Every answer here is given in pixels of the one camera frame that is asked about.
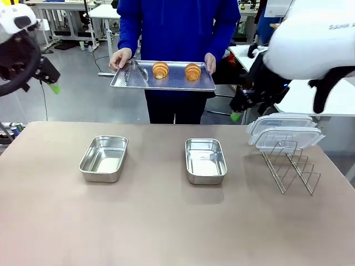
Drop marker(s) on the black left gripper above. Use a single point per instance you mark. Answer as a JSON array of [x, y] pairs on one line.
[[47, 70]]

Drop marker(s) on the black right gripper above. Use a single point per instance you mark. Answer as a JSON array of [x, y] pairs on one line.
[[263, 83]]

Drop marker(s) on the clear plastic clip lid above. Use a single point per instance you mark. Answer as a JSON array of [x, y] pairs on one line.
[[283, 120], [288, 137]]

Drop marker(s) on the golden croissant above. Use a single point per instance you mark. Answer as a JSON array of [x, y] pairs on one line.
[[160, 70], [193, 72]]

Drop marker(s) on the perforated metal baking tray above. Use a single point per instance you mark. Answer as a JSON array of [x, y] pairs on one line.
[[174, 83]]

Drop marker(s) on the person's right forearm blue sleeve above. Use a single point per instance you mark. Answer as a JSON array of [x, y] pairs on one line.
[[129, 36]]

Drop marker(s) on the person's left forearm blue sleeve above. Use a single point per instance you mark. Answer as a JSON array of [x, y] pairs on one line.
[[226, 38]]

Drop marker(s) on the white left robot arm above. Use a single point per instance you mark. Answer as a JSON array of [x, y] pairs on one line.
[[11, 15]]

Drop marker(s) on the person's left hand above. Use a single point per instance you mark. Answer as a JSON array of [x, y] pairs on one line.
[[210, 62]]

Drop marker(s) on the person's right hand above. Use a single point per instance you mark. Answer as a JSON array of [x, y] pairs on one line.
[[119, 59]]

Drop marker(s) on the rectangular steel container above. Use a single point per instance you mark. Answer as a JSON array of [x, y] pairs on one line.
[[104, 162], [205, 163]]

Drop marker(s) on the cluttered side cart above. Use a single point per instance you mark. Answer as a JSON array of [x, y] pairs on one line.
[[9, 133]]

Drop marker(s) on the white background desk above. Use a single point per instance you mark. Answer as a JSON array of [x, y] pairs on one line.
[[106, 12]]

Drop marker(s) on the blue background board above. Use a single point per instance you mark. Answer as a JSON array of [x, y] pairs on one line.
[[264, 25]]

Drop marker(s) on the person in blue hoodie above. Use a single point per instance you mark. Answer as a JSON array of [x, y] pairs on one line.
[[177, 30]]

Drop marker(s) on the white workbench with frame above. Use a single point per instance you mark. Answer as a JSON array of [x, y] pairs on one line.
[[61, 8]]

